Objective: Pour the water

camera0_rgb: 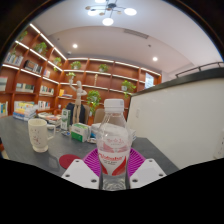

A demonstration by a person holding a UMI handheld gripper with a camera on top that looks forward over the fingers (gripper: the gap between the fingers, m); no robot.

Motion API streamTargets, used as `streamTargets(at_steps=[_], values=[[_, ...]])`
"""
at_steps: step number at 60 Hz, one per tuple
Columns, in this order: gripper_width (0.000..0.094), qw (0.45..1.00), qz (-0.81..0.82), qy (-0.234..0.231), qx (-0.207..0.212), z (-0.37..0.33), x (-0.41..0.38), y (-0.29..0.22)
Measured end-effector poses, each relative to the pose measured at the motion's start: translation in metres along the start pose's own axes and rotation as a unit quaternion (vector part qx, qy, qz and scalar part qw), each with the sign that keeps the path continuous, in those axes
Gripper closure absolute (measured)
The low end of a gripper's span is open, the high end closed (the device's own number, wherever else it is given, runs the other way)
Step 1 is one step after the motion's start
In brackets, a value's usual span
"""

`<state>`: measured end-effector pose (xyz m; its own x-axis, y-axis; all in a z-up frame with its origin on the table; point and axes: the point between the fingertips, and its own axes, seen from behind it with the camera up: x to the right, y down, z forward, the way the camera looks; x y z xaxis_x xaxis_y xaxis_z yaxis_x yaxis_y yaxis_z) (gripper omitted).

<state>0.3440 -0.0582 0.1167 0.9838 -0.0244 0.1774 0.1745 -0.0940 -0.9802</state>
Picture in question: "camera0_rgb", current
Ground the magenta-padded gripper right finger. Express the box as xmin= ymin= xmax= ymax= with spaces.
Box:
xmin=128 ymin=148 xmax=167 ymax=190

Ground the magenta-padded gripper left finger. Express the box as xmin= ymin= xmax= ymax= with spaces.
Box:
xmin=61 ymin=148 xmax=103 ymax=190

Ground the clear plastic water bottle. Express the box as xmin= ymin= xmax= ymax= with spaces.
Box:
xmin=95 ymin=98 xmax=133 ymax=192

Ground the flat round red coaster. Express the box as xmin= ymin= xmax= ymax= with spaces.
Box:
xmin=58 ymin=153 xmax=82 ymax=170

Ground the green and white box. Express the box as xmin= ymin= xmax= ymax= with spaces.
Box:
xmin=70 ymin=122 xmax=92 ymax=143

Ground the tall green white carton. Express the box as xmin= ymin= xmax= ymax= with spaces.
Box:
xmin=60 ymin=108 xmax=72 ymax=131

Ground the white mug with red drawing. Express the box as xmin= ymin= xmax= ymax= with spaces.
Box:
xmin=27 ymin=118 xmax=57 ymax=154

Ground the beige upholstered chair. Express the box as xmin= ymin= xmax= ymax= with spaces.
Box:
xmin=93 ymin=108 xmax=107 ymax=125

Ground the dark book pile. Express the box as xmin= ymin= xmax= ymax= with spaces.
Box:
xmin=37 ymin=112 xmax=63 ymax=128

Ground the dark office chair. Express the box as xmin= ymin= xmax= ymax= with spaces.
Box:
xmin=64 ymin=102 xmax=90 ymax=125

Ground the wooden artist mannequin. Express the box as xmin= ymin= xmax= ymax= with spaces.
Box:
xmin=68 ymin=80 xmax=88 ymax=125

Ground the colourful book stack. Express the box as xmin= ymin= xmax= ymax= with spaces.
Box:
xmin=12 ymin=101 xmax=38 ymax=122

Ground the wooden shelf unit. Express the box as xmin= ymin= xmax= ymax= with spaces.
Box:
xmin=0 ymin=23 xmax=163 ymax=126

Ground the dark metal railing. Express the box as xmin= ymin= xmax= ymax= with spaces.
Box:
xmin=174 ymin=61 xmax=224 ymax=78

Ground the ceiling air vent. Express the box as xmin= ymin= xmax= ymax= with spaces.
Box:
xmin=123 ymin=28 xmax=149 ymax=39

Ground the branched ceiling lamp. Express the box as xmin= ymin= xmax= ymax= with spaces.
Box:
xmin=84 ymin=0 xmax=138 ymax=27

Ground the white wall socket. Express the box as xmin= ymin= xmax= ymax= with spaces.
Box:
xmin=214 ymin=131 xmax=224 ymax=159

